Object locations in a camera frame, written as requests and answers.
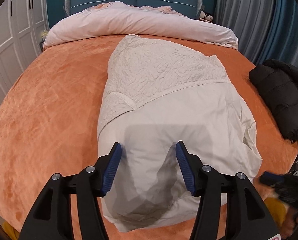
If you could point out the grey curtain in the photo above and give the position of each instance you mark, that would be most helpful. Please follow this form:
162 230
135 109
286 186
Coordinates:
241 12

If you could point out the black puffer jacket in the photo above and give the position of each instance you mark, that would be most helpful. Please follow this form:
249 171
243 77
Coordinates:
281 97

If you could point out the bedside table with yellow item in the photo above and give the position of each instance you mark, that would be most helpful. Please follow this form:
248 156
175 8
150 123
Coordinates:
43 36

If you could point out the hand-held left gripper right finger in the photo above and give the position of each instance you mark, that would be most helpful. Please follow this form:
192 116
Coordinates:
185 167

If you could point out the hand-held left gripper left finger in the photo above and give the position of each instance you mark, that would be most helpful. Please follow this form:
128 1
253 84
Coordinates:
111 166

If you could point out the orange plush blanket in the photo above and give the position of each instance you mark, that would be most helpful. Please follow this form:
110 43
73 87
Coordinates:
51 110

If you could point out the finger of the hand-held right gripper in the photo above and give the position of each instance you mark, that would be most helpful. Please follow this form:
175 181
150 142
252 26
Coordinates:
267 178

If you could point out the blue curtain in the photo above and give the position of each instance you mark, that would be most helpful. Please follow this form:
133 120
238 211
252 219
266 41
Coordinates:
291 22

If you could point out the white panelled wardrobe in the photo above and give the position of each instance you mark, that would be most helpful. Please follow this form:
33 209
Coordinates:
11 35

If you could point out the black and white plush toys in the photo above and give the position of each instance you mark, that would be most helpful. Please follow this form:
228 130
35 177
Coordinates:
206 17

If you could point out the person's yellow clothing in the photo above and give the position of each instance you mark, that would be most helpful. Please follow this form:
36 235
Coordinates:
275 211

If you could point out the pale pink duvet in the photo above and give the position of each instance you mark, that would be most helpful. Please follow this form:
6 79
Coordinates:
139 22

